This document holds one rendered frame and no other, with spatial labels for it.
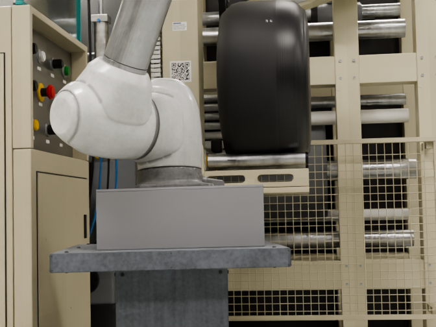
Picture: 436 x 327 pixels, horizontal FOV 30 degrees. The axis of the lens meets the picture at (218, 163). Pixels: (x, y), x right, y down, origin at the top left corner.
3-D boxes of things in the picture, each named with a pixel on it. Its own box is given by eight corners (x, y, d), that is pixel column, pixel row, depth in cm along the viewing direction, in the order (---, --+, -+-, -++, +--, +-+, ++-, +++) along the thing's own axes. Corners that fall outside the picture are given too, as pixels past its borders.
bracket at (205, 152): (195, 175, 270) (194, 145, 271) (209, 179, 310) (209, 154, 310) (205, 174, 270) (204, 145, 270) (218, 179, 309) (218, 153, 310)
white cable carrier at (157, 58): (152, 149, 285) (149, 14, 288) (154, 150, 290) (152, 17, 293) (165, 148, 284) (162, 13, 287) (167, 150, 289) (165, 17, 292)
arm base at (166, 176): (231, 189, 188) (231, 165, 189) (135, 190, 183) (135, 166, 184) (216, 197, 206) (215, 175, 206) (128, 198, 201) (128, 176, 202)
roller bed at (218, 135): (181, 169, 322) (180, 93, 324) (187, 170, 337) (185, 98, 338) (231, 167, 320) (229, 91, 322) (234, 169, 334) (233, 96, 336)
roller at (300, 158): (204, 167, 274) (204, 154, 274) (205, 168, 278) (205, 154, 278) (308, 164, 270) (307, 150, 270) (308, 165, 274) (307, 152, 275)
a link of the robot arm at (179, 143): (217, 169, 195) (213, 80, 198) (161, 163, 182) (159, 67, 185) (170, 176, 206) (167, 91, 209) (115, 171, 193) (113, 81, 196)
